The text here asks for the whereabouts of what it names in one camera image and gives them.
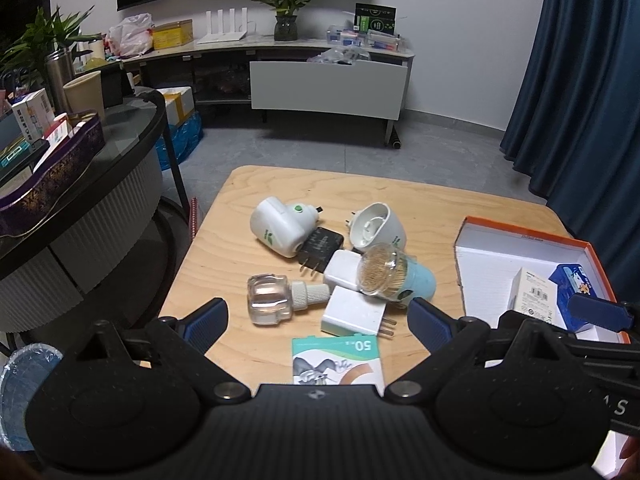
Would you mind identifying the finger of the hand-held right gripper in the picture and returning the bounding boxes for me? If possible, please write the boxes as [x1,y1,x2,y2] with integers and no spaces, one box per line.
[566,293,634,334]

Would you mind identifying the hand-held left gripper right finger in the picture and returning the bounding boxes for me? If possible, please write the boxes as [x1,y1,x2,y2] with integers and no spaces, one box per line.
[384,296,558,406]

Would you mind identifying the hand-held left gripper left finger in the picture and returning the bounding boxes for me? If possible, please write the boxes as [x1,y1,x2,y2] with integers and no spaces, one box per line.
[67,297,253,407]

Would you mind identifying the blue cartoon packet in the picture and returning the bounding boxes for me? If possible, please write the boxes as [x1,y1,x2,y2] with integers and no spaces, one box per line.
[547,262,601,333]

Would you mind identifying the light blue toothpick jar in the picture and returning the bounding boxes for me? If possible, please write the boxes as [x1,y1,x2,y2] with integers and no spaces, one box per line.
[355,242,438,308]

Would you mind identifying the small white product box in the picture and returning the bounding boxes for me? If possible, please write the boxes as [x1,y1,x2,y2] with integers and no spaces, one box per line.
[507,266,560,323]

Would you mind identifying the clear liquid refill bottle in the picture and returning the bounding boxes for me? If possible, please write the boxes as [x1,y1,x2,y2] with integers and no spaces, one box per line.
[246,274,332,327]

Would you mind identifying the white power adapter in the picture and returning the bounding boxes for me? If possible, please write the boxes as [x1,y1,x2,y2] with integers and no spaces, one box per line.
[320,286,397,337]

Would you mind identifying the orange white cardboard box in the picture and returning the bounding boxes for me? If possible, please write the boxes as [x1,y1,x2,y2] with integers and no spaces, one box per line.
[453,216,618,346]

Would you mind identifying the green white cartoon box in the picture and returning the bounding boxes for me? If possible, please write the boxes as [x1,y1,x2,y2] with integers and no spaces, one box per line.
[291,336,386,387]

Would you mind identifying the white cube charger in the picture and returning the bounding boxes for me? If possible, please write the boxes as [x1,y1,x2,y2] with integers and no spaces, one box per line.
[322,250,366,293]

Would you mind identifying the white plug-in heater green leaf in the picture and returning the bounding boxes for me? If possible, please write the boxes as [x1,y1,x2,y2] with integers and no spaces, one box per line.
[344,202,407,253]

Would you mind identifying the white plug-in heater green button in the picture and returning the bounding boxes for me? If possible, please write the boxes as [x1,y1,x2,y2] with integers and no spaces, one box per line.
[249,195,326,260]

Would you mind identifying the black charger plug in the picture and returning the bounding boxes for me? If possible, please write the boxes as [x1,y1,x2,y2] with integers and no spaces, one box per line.
[295,226,346,281]

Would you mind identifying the black round glass table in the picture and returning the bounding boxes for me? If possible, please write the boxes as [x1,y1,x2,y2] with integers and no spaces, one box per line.
[0,87,176,333]

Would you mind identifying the blue plastic bag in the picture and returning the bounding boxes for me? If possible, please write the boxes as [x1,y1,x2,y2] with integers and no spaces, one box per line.
[154,112,205,171]

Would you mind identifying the waste basket with blue liner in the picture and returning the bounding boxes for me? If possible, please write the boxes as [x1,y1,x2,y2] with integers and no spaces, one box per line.
[0,342,65,453]

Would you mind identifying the purple patterned tin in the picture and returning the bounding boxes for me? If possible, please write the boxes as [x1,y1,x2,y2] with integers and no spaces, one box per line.
[0,114,107,238]

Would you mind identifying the white foam box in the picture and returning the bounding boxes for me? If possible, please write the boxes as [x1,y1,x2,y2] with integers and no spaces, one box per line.
[156,86,196,126]

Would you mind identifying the dark blue curtain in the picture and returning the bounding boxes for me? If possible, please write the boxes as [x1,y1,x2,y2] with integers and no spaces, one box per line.
[500,0,640,306]

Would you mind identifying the black stand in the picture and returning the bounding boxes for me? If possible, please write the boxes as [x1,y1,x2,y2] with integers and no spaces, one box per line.
[102,67,136,106]

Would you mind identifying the white television cabinet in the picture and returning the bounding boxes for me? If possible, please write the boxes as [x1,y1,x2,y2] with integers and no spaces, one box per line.
[120,35,417,147]

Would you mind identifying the beige cup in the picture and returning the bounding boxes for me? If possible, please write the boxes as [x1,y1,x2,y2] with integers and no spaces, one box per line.
[62,71,106,121]

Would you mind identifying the white medicine box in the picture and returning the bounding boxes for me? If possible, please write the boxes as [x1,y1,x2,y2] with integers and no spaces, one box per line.
[11,87,55,143]

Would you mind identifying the grey plastic bag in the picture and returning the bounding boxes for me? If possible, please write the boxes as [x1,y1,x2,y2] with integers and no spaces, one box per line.
[306,47,373,66]

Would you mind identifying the steel thermos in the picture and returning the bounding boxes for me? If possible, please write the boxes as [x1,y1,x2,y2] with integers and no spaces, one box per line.
[44,47,76,113]

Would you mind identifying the white router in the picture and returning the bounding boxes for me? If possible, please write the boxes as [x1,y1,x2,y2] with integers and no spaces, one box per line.
[196,6,249,45]

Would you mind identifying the yellow box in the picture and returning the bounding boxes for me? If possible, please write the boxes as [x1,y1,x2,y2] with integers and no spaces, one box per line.
[151,19,194,51]

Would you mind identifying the clear storage boxes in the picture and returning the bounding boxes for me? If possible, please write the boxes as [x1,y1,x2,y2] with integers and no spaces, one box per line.
[326,24,406,53]

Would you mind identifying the white plastic bag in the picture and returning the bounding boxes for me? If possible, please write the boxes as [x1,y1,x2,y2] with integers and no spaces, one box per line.
[107,12,153,57]

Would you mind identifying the bamboo plant in glass vase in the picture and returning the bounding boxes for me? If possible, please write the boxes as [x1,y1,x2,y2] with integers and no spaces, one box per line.
[252,0,321,42]

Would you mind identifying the black green box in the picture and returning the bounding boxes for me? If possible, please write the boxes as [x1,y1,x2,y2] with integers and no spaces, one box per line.
[354,2,397,36]

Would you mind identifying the leafy green houseplant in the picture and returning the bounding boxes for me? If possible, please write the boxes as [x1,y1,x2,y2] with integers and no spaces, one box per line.
[0,5,101,91]

